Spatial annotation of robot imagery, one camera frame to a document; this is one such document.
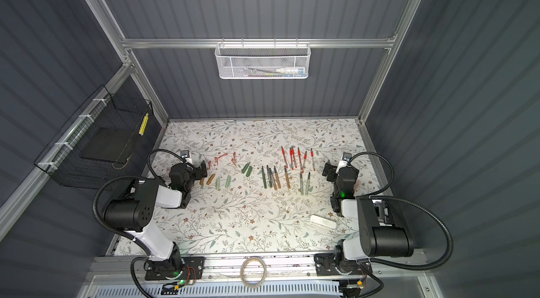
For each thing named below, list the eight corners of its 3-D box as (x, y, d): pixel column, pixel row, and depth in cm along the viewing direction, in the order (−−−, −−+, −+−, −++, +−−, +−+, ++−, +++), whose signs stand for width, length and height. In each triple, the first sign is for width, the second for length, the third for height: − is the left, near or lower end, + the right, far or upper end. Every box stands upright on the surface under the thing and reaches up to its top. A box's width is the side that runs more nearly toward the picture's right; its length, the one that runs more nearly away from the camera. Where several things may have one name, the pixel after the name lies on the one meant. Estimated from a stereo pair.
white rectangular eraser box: (309, 223, 85) (310, 220, 82) (310, 216, 87) (311, 213, 84) (333, 231, 83) (336, 228, 80) (334, 224, 85) (336, 221, 82)
